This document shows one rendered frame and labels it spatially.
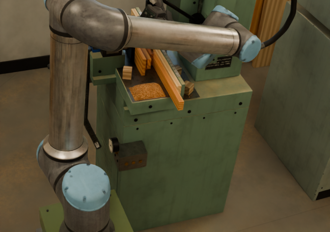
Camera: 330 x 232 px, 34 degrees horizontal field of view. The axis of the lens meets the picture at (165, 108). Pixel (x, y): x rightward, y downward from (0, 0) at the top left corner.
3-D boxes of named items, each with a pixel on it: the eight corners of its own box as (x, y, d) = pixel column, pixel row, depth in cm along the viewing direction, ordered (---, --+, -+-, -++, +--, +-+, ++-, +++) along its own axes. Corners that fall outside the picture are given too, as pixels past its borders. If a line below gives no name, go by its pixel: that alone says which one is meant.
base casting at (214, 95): (96, 65, 254) (97, 48, 248) (209, 51, 272) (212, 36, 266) (123, 128, 222) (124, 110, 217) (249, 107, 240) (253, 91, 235)
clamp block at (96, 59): (84, 57, 230) (84, 39, 225) (115, 53, 235) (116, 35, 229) (92, 77, 220) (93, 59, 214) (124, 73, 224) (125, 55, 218)
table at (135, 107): (72, 35, 248) (72, 23, 245) (136, 28, 258) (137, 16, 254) (107, 119, 205) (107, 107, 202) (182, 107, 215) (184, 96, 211)
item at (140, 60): (126, 47, 234) (127, 31, 229) (129, 46, 234) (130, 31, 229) (141, 75, 219) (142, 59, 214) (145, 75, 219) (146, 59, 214)
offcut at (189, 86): (188, 95, 228) (189, 88, 226) (180, 92, 230) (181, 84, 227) (193, 90, 231) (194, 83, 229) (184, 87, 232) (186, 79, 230)
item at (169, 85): (129, 25, 248) (130, 17, 246) (134, 24, 249) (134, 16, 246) (178, 110, 204) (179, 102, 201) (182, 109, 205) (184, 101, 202)
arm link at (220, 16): (248, 25, 186) (225, 54, 188) (228, 9, 193) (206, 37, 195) (233, 14, 179) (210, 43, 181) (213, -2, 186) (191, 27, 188)
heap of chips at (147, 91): (128, 87, 212) (128, 81, 210) (158, 83, 216) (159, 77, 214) (134, 101, 206) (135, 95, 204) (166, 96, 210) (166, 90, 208)
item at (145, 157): (113, 158, 232) (113, 144, 227) (140, 153, 236) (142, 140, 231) (118, 172, 226) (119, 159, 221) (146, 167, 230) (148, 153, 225)
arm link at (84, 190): (75, 241, 174) (73, 204, 163) (54, 204, 185) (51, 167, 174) (118, 223, 181) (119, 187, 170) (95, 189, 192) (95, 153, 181)
